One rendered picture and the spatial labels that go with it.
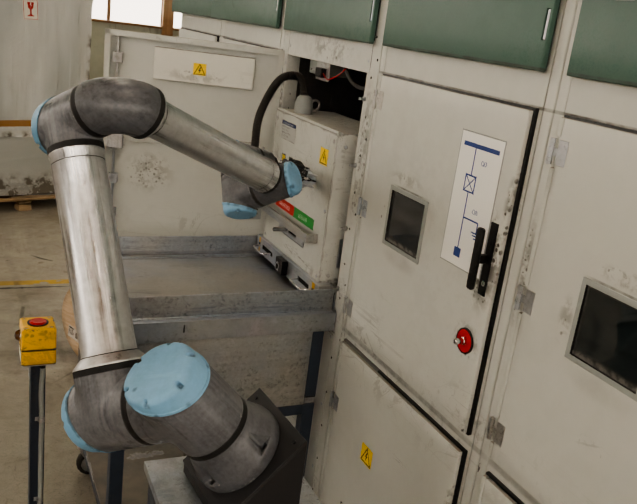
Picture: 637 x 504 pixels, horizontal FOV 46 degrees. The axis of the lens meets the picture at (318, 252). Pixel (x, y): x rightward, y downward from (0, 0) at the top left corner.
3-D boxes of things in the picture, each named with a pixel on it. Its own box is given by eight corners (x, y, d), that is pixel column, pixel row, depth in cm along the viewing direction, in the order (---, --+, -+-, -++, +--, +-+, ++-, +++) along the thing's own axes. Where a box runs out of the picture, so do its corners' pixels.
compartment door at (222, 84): (100, 229, 283) (108, 27, 262) (266, 245, 290) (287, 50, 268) (96, 234, 277) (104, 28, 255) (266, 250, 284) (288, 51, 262)
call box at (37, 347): (21, 368, 182) (21, 329, 179) (18, 353, 188) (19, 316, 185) (56, 365, 185) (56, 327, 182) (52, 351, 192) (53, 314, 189)
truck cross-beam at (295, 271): (316, 304, 229) (318, 286, 228) (256, 249, 275) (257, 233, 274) (330, 303, 231) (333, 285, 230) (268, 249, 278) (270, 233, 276)
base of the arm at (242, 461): (290, 456, 142) (261, 427, 136) (209, 512, 143) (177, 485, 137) (267, 394, 158) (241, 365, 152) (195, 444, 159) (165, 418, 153)
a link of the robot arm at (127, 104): (116, 50, 145) (305, 162, 200) (72, 73, 151) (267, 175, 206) (116, 103, 141) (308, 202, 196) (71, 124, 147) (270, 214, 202)
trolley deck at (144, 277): (109, 345, 201) (110, 325, 199) (77, 268, 254) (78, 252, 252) (333, 330, 230) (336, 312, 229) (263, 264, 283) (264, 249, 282)
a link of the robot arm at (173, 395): (231, 452, 136) (173, 398, 126) (161, 462, 144) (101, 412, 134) (252, 384, 146) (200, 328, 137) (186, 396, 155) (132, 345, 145)
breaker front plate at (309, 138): (314, 287, 230) (334, 133, 217) (260, 240, 272) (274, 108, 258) (318, 287, 231) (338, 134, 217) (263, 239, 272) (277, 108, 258)
